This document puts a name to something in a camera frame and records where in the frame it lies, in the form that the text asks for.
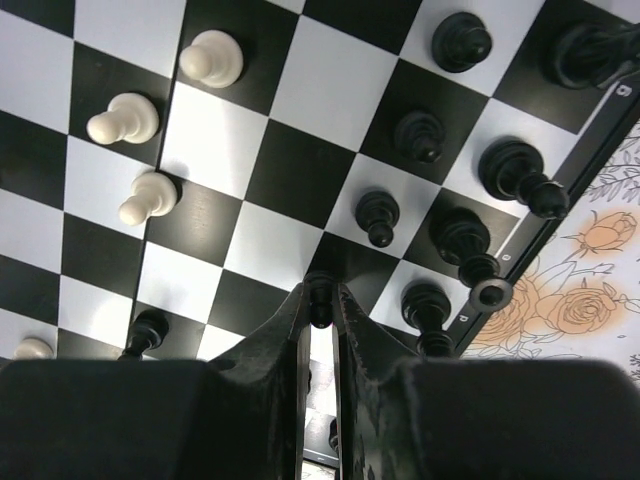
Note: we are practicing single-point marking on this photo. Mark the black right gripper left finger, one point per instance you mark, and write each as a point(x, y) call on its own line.
point(238, 416)

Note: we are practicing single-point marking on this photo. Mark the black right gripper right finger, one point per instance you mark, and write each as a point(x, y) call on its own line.
point(405, 416)

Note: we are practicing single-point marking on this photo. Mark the black chess pawn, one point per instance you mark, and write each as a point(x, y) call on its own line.
point(419, 136)
point(460, 42)
point(321, 285)
point(377, 213)

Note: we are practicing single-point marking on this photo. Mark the black white chess board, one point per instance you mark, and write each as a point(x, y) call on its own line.
point(268, 170)

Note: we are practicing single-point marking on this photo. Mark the black chess queen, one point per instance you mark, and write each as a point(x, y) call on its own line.
point(462, 240)

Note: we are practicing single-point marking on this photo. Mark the white chess pawn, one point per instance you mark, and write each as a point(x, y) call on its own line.
point(152, 195)
point(130, 117)
point(214, 58)

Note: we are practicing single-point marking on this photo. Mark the black chess bishop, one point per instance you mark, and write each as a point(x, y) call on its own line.
point(513, 170)

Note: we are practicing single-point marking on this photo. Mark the floral table cloth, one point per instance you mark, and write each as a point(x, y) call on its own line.
point(579, 298)

